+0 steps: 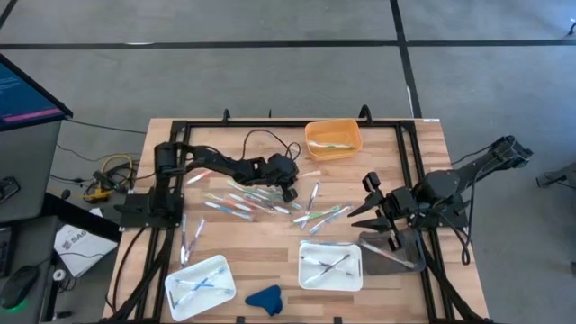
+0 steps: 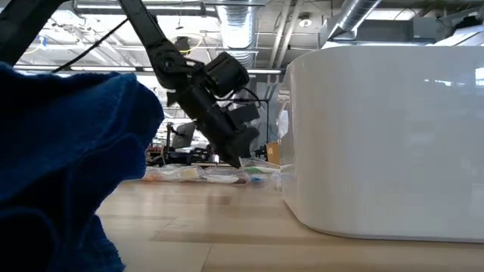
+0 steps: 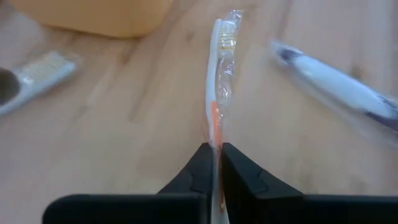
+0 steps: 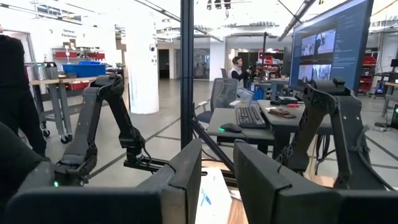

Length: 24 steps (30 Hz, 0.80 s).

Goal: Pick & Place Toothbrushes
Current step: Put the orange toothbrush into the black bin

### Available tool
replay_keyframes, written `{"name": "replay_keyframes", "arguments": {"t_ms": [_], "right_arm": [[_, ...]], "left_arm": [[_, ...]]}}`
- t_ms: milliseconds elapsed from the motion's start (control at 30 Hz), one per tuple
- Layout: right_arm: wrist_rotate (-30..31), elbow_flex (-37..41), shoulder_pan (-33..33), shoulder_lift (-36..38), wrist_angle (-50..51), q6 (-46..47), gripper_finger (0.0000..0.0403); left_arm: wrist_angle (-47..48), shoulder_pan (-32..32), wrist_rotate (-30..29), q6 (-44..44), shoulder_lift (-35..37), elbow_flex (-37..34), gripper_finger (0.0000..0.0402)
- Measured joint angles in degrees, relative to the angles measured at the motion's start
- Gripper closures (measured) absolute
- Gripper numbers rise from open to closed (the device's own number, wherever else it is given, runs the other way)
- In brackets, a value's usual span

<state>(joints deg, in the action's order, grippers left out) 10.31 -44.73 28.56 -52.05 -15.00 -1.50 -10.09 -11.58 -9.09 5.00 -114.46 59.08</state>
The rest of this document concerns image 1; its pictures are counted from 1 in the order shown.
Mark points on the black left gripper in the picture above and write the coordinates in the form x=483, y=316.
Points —
x=279, y=168

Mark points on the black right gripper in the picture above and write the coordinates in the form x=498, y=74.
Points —
x=398, y=202

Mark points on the green packaged toothbrush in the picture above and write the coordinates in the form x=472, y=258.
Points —
x=324, y=213
x=333, y=146

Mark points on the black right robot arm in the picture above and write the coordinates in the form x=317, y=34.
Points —
x=477, y=166

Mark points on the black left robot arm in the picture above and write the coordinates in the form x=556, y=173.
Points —
x=220, y=164

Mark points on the teal packaged toothbrush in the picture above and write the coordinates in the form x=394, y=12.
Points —
x=243, y=189

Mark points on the dark transparent plastic bin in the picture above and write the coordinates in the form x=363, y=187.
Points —
x=411, y=245

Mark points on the orange plastic bin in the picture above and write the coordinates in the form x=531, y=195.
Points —
x=333, y=132

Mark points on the white plastic bin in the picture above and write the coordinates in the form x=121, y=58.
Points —
x=330, y=283
x=216, y=310

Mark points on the white table label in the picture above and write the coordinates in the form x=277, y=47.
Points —
x=430, y=120

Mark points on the blue cloth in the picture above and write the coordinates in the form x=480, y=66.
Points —
x=265, y=299

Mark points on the white printed paper bag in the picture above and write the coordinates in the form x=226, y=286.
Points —
x=83, y=249

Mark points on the white tape roll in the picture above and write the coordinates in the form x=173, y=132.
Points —
x=59, y=271

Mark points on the grey desk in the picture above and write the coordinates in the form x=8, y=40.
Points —
x=27, y=171

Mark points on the computer monitor with blue screen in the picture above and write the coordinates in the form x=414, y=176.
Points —
x=22, y=99

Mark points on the black desk device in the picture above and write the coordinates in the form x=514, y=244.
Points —
x=8, y=188

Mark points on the black keyboard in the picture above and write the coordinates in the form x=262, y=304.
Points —
x=6, y=252

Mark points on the black computer mouse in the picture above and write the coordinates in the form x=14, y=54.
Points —
x=18, y=285

